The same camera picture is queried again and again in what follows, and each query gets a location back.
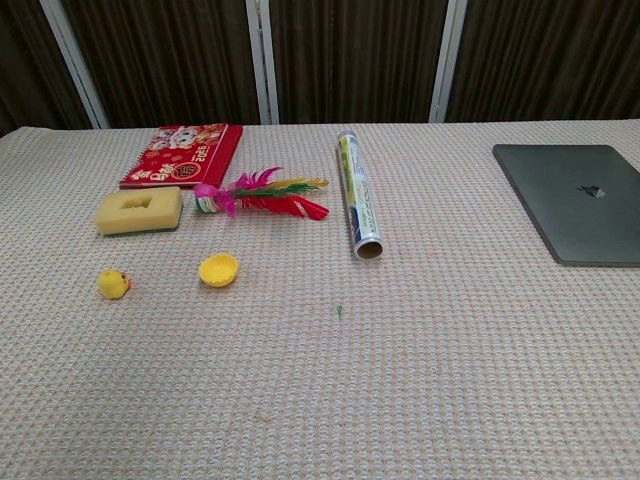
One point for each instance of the small yellow chick toy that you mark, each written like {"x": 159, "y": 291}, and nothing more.
{"x": 112, "y": 283}

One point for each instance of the yellow plastic half shell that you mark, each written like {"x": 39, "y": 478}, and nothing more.
{"x": 218, "y": 270}

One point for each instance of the yellow sponge block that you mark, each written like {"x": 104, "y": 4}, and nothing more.
{"x": 140, "y": 212}

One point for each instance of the cling film roll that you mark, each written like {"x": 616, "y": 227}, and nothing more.
{"x": 357, "y": 200}

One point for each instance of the colourful feather shuttlecock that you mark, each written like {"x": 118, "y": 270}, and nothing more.
{"x": 265, "y": 196}

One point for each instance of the small green feather scrap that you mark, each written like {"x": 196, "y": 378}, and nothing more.
{"x": 339, "y": 312}

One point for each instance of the beige woven tablecloth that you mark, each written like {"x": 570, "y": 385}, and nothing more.
{"x": 320, "y": 350}

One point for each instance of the red spiral desk calendar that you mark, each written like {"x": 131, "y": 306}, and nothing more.
{"x": 180, "y": 157}

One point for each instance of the dark brown pleated curtain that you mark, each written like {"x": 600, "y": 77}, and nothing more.
{"x": 350, "y": 55}

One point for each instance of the grey closed laptop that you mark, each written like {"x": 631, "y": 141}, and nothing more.
{"x": 575, "y": 200}

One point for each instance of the white partition post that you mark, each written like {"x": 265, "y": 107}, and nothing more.
{"x": 262, "y": 60}
{"x": 447, "y": 60}
{"x": 75, "y": 62}

